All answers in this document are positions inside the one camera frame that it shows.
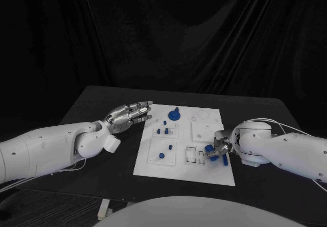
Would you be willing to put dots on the blue block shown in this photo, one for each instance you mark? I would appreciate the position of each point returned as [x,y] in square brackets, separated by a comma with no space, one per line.
[210,150]

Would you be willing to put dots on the blue gear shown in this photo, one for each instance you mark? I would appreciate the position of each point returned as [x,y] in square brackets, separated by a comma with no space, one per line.
[174,115]

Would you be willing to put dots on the white task board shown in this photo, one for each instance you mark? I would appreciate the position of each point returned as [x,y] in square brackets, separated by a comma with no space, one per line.
[178,159]

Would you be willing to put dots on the long blue cylinder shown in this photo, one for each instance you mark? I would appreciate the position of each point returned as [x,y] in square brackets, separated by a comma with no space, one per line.
[225,159]

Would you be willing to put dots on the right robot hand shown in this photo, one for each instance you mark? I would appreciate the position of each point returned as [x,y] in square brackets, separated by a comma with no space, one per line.
[222,147]

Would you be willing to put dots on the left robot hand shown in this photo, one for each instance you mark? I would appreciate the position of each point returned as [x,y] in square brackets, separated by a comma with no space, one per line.
[122,118]

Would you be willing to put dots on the blue plug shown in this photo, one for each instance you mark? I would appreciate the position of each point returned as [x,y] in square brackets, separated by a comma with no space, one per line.
[161,155]

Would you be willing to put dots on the white table leg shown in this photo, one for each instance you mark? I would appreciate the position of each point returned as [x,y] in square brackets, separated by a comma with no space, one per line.
[104,209]

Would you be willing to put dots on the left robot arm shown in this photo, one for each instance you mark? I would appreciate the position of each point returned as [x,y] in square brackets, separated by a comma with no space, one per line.
[46,147]

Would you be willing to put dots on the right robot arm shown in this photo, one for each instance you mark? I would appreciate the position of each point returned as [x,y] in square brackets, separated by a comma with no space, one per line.
[281,147]

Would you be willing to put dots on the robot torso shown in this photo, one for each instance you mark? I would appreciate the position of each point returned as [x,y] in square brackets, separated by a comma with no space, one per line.
[199,212]

